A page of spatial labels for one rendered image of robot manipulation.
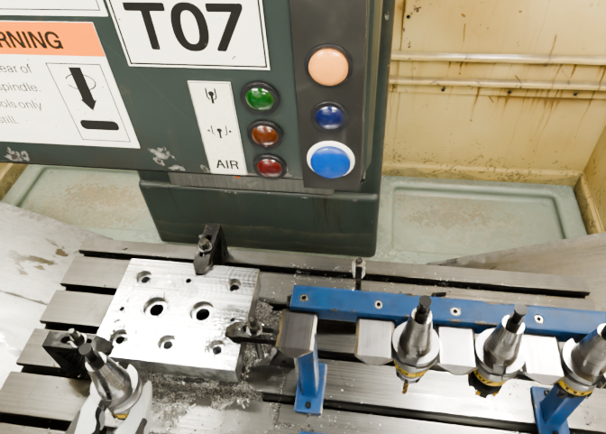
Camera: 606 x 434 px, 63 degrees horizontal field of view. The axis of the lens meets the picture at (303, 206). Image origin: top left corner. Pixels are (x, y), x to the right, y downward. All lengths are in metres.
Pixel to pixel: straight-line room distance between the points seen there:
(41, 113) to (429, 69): 1.25
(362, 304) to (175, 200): 0.89
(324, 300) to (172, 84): 0.46
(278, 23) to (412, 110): 1.32
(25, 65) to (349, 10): 0.23
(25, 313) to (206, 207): 0.58
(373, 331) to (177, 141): 0.43
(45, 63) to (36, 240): 1.36
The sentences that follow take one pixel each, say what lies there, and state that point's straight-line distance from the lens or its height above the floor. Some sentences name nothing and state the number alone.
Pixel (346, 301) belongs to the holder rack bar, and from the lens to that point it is 0.74.
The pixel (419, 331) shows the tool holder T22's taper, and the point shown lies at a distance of 0.66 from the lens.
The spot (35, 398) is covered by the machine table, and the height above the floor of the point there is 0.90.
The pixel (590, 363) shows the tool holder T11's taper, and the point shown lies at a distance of 0.74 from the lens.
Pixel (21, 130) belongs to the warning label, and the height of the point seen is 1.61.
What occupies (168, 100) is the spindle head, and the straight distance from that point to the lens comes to 0.38.
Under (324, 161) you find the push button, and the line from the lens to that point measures 0.37.
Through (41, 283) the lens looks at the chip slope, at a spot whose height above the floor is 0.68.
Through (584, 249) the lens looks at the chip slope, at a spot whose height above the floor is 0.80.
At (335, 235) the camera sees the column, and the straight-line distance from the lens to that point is 1.48.
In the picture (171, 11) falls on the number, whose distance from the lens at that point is 0.34.
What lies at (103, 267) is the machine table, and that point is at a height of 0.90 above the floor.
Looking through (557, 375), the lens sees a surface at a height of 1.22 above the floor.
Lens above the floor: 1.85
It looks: 47 degrees down
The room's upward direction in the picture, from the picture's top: 5 degrees counter-clockwise
